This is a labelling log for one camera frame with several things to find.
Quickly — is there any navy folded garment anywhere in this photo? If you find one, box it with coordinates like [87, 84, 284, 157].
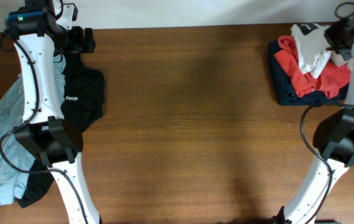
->
[268, 40, 349, 106]

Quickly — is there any white t-shirt black print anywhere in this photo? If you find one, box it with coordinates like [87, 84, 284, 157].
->
[290, 22, 354, 80]

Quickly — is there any light blue-grey shirt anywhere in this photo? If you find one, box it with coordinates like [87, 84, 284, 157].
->
[0, 56, 66, 208]

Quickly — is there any red folded shirt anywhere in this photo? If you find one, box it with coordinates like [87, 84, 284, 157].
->
[274, 35, 351, 99]

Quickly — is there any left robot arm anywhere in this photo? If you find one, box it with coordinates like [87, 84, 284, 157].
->
[4, 0, 102, 223]

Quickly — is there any black t-shirt white logo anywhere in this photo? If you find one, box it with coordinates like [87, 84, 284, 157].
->
[17, 54, 105, 208]

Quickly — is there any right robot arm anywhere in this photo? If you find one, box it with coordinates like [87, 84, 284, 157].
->
[271, 11, 354, 224]

